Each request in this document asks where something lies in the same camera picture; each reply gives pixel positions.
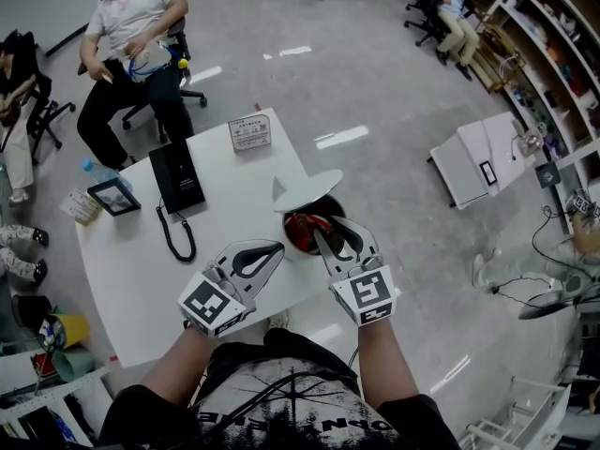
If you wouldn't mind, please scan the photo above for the pale paper leaflet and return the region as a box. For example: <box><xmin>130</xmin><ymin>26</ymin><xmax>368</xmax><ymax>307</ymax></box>
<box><xmin>59</xmin><ymin>187</ymin><xmax>102</xmax><ymax>227</ymax></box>

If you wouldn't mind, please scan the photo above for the person's black printed t-shirt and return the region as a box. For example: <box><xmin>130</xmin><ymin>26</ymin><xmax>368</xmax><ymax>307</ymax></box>
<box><xmin>97</xmin><ymin>328</ymin><xmax>463</xmax><ymax>450</ymax></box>

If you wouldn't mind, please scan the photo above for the grey desk lamp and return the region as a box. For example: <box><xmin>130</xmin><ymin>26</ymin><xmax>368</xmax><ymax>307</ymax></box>
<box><xmin>517</xmin><ymin>269</ymin><xmax>594</xmax><ymax>322</ymax></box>

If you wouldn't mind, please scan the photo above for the black coiled telephone cord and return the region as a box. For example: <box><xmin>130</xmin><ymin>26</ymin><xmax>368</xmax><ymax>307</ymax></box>
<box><xmin>155</xmin><ymin>198</ymin><xmax>198</xmax><ymax>263</ymax></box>

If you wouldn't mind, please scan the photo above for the person's right forearm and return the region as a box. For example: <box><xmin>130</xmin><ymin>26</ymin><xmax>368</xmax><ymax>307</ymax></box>
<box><xmin>354</xmin><ymin>314</ymin><xmax>422</xmax><ymax>412</ymax></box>

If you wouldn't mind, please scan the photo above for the black desk telephone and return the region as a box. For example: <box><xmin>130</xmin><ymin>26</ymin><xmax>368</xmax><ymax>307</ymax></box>
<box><xmin>148</xmin><ymin>140</ymin><xmax>207</xmax><ymax>216</ymax></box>

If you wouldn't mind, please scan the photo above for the white standing sign card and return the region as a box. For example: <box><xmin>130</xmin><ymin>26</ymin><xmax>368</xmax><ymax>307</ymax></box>
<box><xmin>227</xmin><ymin>114</ymin><xmax>275</xmax><ymax>156</ymax></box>

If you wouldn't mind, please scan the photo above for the clear plastic bag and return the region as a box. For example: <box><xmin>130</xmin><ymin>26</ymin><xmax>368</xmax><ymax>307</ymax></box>
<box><xmin>120</xmin><ymin>39</ymin><xmax>173</xmax><ymax>84</ymax></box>

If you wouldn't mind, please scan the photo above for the black floor cable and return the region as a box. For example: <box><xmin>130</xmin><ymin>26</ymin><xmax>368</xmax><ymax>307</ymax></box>
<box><xmin>487</xmin><ymin>203</ymin><xmax>582</xmax><ymax>307</ymax></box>

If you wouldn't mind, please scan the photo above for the red tea bag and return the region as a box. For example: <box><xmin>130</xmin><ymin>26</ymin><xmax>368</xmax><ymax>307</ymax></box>
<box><xmin>285</xmin><ymin>213</ymin><xmax>335</xmax><ymax>248</ymax></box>

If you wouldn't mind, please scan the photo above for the black picture frame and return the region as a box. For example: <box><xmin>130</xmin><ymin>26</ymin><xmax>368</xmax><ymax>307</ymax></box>
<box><xmin>86</xmin><ymin>177</ymin><xmax>143</xmax><ymax>218</ymax></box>

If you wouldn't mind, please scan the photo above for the white metal rack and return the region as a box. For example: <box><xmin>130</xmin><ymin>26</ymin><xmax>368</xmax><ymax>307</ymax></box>
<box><xmin>460</xmin><ymin>376</ymin><xmax>574</xmax><ymax>450</ymax></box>

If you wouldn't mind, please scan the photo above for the green bucket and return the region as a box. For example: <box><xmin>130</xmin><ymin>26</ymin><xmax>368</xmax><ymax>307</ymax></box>
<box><xmin>54</xmin><ymin>347</ymin><xmax>98</xmax><ymax>384</ymax></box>

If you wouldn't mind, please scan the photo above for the small white side table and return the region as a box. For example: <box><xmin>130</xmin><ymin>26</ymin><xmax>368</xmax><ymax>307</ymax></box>
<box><xmin>427</xmin><ymin>112</ymin><xmax>538</xmax><ymax>211</ymax></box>

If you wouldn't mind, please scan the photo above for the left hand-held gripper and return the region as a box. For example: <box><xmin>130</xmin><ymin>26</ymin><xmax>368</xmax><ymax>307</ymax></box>
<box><xmin>176</xmin><ymin>238</ymin><xmax>287</xmax><ymax>339</ymax></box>

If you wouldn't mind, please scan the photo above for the yellow bucket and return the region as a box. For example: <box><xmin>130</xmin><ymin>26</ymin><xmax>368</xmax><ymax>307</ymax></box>
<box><xmin>45</xmin><ymin>313</ymin><xmax>91</xmax><ymax>350</ymax></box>

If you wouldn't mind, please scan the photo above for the clear plastic water bottle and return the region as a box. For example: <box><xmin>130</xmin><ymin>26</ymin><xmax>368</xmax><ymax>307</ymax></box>
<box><xmin>81</xmin><ymin>157</ymin><xmax>122</xmax><ymax>188</ymax></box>

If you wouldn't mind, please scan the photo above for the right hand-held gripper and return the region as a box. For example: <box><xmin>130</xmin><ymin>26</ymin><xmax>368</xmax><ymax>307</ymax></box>
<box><xmin>312</xmin><ymin>216</ymin><xmax>400</xmax><ymax>328</ymax></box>

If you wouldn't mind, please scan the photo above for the black office chair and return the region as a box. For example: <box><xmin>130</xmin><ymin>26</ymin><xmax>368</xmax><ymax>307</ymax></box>
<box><xmin>77</xmin><ymin>16</ymin><xmax>208</xmax><ymax>144</ymax></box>
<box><xmin>25</xmin><ymin>75</ymin><xmax>77</xmax><ymax>154</ymax></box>
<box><xmin>403</xmin><ymin>0</ymin><xmax>449</xmax><ymax>49</ymax></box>

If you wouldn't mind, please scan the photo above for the white open shelf unit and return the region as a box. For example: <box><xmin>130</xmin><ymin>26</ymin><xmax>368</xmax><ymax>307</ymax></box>
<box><xmin>476</xmin><ymin>0</ymin><xmax>600</xmax><ymax>201</ymax></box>

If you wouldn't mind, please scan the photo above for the person's left forearm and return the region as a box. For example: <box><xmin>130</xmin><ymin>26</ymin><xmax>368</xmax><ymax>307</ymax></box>
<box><xmin>139</xmin><ymin>323</ymin><xmax>221</xmax><ymax>414</ymax></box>

